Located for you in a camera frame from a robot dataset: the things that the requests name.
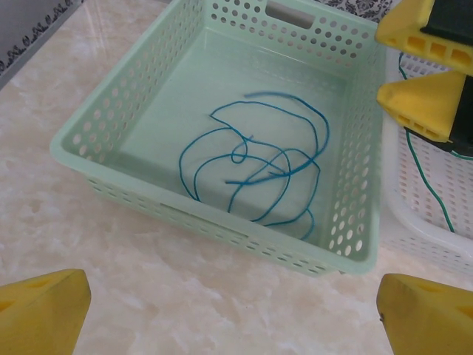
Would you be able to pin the light green plastic basket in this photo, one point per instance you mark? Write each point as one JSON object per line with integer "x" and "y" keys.
{"x": 177, "y": 92}

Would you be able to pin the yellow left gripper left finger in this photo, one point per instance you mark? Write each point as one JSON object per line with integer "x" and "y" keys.
{"x": 40, "y": 318}

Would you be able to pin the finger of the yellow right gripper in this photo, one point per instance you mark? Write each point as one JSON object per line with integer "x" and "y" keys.
{"x": 403, "y": 26}
{"x": 421, "y": 100}

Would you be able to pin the aluminium side rail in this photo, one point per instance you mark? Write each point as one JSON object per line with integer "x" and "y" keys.
{"x": 40, "y": 46}

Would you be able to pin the white plastic basket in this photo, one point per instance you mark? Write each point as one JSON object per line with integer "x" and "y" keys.
{"x": 417, "y": 207}

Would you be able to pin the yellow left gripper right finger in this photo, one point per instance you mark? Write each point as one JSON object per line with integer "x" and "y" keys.
{"x": 432, "y": 321}

